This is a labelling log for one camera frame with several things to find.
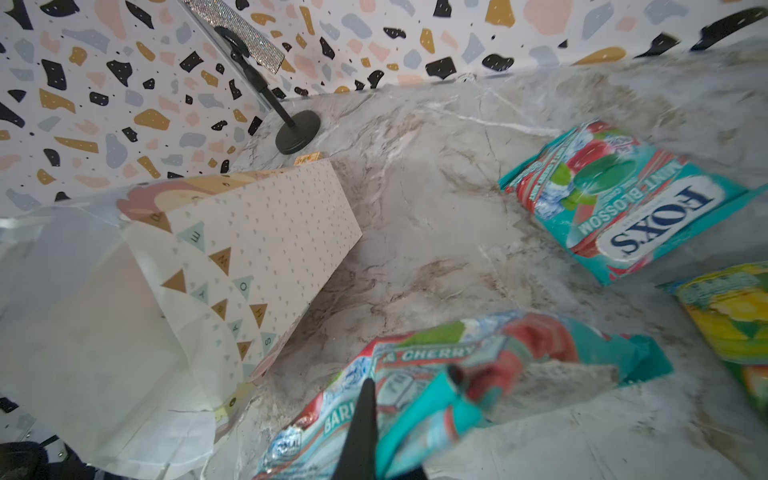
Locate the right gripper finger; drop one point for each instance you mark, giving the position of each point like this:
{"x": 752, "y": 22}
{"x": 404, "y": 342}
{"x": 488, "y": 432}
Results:
{"x": 358, "y": 457}

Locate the teal cherry candy bag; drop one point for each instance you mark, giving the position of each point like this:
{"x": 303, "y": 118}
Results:
{"x": 435, "y": 386}

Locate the white patterned paper bag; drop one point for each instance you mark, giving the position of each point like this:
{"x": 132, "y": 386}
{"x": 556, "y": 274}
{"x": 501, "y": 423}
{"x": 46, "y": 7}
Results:
{"x": 136, "y": 324}

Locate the teal mint candy bag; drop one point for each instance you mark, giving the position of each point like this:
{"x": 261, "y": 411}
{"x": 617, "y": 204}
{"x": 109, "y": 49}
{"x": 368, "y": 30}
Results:
{"x": 617, "y": 203}

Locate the yellow green candy bag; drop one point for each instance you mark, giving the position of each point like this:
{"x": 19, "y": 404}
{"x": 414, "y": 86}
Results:
{"x": 729, "y": 308}

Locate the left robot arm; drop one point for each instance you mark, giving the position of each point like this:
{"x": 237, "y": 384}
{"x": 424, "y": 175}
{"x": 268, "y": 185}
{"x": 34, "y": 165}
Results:
{"x": 30, "y": 461}

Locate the small yellow ticket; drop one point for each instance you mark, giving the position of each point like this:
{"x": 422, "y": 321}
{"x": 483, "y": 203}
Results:
{"x": 308, "y": 158}

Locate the black microphone stand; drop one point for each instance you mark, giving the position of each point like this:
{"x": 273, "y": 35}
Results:
{"x": 298, "y": 130}

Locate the glitter microphone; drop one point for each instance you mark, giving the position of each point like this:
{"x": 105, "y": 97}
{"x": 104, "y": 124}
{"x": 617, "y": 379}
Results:
{"x": 221, "y": 14}

